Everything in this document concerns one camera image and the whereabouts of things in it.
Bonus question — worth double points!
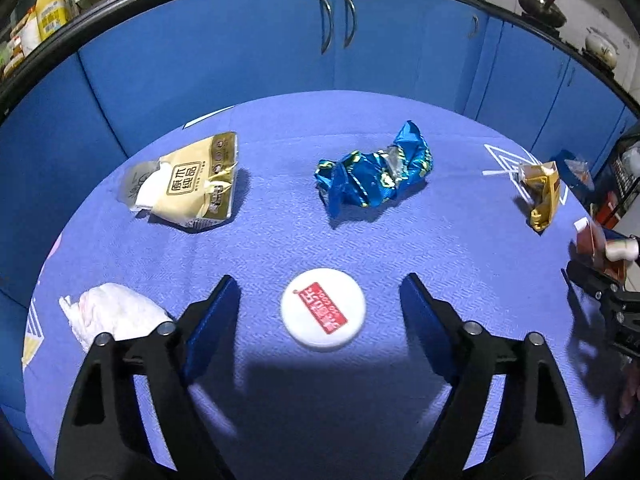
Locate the white ceramic pot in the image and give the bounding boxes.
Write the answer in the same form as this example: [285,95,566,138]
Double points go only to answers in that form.
[584,27,621,68]

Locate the small gold wrapper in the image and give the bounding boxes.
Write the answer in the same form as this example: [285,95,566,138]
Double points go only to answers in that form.
[482,161,563,232]

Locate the white round lid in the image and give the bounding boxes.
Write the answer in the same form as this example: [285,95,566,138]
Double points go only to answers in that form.
[280,268,367,352]

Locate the blue foil wrapper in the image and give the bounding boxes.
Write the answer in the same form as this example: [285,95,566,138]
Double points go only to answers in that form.
[314,120,435,220]

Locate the black kitchen countertop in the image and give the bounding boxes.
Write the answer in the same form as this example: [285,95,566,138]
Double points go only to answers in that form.
[0,0,640,121]

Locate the crumpled white tissue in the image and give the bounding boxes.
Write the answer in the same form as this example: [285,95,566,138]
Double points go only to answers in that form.
[59,282,173,353]

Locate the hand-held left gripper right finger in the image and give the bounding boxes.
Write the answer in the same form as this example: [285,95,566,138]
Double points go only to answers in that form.
[400,272,586,480]

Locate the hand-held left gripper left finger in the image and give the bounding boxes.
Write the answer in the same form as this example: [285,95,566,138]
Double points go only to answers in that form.
[54,274,242,480]

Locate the yellow detergent bottle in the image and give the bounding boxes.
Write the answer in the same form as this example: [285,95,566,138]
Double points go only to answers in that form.
[35,0,68,41]

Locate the blue kitchen cabinets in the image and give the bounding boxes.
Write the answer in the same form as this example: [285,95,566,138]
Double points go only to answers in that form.
[0,0,640,311]

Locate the cream snack wrapper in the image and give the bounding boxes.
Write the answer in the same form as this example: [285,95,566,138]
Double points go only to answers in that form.
[120,131,240,231]

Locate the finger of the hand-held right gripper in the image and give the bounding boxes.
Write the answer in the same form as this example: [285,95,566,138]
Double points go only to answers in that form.
[567,259,623,301]

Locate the black wok with lid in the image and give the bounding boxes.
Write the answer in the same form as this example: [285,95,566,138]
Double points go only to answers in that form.
[516,0,568,28]

